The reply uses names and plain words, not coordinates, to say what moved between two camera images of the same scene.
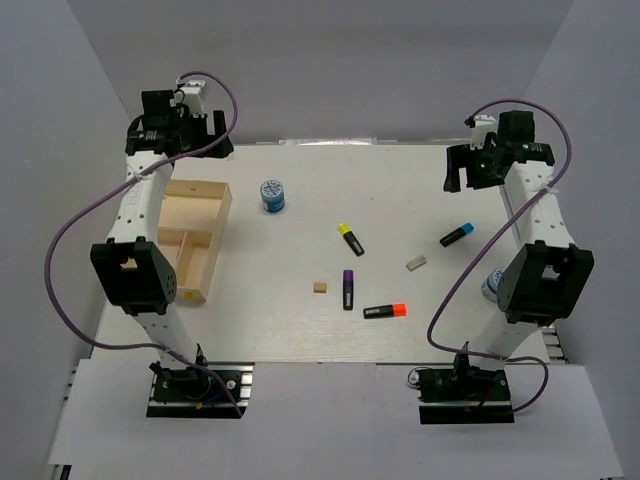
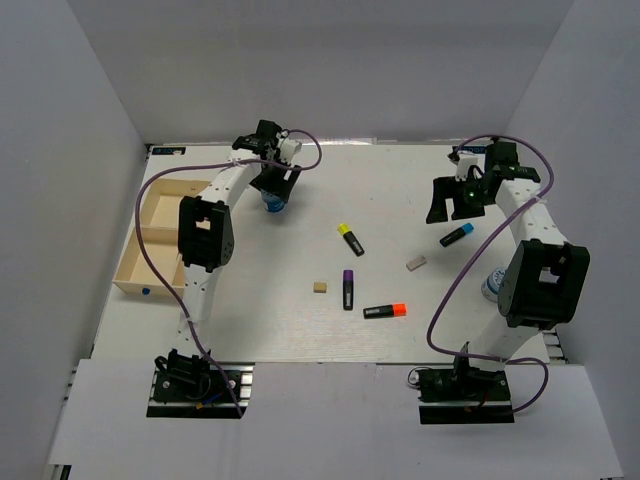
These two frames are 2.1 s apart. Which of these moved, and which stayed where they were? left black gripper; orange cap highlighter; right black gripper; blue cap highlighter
Moved: right black gripper; left black gripper
Stayed: blue cap highlighter; orange cap highlighter
